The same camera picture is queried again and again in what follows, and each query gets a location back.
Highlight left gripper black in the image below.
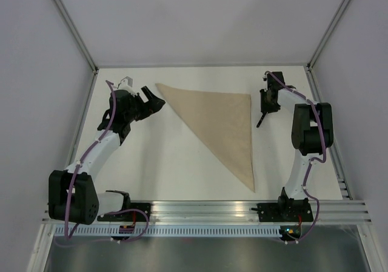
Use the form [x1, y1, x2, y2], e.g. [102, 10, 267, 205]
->
[125, 87, 165, 123]

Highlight silver fork black handle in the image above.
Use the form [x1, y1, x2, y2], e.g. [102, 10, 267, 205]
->
[256, 112, 267, 128]

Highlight beige cloth napkin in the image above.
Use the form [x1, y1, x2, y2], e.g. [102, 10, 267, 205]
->
[156, 83, 255, 192]

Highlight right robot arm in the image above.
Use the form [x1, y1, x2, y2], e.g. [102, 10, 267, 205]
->
[256, 71, 333, 221]

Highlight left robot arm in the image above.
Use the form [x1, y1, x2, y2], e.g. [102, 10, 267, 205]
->
[48, 87, 166, 225]

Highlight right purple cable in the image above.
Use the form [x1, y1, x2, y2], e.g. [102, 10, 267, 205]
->
[265, 70, 327, 245]

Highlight purple cable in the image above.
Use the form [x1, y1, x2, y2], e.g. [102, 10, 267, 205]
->
[265, 70, 327, 245]
[54, 79, 150, 248]

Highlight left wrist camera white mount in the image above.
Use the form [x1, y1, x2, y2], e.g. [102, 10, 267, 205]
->
[117, 76, 136, 96]

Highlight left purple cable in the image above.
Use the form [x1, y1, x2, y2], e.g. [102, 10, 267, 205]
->
[54, 79, 150, 248]

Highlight back aluminium frame bar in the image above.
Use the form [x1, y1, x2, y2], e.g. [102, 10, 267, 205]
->
[96, 62, 309, 69]

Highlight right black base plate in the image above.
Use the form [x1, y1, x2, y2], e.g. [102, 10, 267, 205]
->
[250, 201, 313, 223]

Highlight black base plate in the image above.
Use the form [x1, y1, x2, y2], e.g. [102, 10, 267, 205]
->
[250, 201, 313, 223]
[97, 202, 152, 223]

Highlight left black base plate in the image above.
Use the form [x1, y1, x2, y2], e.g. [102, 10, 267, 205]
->
[97, 202, 152, 223]

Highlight right aluminium side rail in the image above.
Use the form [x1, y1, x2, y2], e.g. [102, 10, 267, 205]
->
[304, 65, 353, 200]

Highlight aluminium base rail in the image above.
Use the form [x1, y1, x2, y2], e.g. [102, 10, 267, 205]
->
[42, 199, 372, 225]

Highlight left aluminium frame post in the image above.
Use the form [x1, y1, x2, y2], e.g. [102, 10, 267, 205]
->
[52, 0, 99, 74]

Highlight aluminium frame post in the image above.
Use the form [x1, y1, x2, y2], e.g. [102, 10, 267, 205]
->
[52, 0, 99, 74]
[306, 0, 353, 71]

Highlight white slotted cable duct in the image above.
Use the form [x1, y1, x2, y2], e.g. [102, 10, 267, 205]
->
[73, 224, 281, 237]

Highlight right aluminium frame post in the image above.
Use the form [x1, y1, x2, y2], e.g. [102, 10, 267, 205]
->
[306, 0, 353, 71]

